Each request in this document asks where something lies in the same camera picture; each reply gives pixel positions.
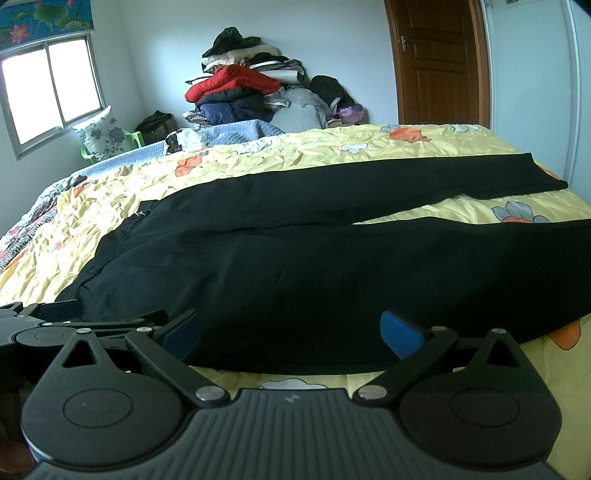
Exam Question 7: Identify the black pants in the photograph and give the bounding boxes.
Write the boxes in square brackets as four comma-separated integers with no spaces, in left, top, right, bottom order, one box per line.
[60,154,590,374]

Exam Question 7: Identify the yellow floral quilt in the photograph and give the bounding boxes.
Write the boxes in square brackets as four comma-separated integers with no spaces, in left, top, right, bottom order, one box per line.
[1,125,590,479]

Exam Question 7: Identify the floral pillow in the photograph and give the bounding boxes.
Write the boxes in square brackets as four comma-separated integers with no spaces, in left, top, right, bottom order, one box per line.
[74,106,133,161]

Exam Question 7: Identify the green plastic chair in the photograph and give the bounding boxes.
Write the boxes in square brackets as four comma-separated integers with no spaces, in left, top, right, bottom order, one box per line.
[80,130,144,164]

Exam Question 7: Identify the black white small cloth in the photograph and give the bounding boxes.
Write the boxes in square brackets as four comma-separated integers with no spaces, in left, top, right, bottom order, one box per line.
[165,128,204,155]

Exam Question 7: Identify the blue striped blanket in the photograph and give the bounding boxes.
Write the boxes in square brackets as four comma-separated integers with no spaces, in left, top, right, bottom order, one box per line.
[71,120,283,178]

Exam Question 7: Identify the navy blue jacket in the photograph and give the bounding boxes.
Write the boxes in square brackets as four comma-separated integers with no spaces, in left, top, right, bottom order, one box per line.
[195,87,273,125]

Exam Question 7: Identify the floral curtain valance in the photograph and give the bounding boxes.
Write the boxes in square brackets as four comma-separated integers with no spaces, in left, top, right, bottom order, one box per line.
[1,0,94,50]

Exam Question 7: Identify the red jacket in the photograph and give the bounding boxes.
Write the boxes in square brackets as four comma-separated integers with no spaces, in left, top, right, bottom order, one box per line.
[184,65,280,103]

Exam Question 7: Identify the purple bag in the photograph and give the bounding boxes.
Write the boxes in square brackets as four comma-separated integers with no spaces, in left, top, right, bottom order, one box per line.
[338,104,365,125]

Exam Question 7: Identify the grey garment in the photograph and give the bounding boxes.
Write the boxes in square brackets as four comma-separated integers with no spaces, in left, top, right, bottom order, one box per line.
[263,87,332,133]

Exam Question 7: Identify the black hat on pile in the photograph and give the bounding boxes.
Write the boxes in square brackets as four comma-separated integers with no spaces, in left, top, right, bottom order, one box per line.
[202,27,262,58]

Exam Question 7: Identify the white beige clothes stack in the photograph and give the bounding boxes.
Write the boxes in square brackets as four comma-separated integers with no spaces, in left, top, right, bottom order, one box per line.
[201,44,308,85]

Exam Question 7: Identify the wooden door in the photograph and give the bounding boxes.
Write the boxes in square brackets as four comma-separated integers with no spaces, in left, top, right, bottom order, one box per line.
[385,0,491,127]

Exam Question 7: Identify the black bag beside pile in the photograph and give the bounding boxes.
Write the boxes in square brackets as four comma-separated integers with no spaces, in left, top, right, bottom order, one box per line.
[308,75,356,112]

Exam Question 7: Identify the black bag by wall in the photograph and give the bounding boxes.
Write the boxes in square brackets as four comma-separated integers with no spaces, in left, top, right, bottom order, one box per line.
[135,110,178,145]

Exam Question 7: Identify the window with grey frame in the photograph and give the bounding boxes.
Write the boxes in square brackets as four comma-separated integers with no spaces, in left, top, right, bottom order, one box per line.
[1,33,105,159]

